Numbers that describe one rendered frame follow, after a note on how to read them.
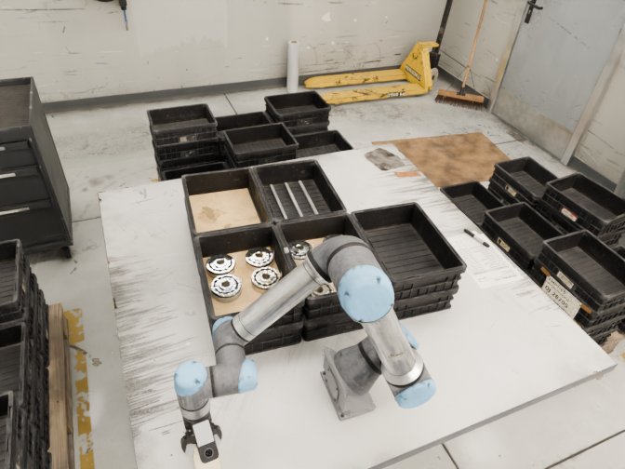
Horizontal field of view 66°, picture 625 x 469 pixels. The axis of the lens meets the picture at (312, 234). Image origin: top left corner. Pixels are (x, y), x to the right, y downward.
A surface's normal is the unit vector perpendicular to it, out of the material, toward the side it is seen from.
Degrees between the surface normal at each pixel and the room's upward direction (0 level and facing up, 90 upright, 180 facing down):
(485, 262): 0
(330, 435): 0
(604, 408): 0
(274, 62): 90
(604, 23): 90
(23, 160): 90
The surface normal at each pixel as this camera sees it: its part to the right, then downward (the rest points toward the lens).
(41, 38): 0.39, 0.62
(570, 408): 0.07, -0.76
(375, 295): 0.20, 0.45
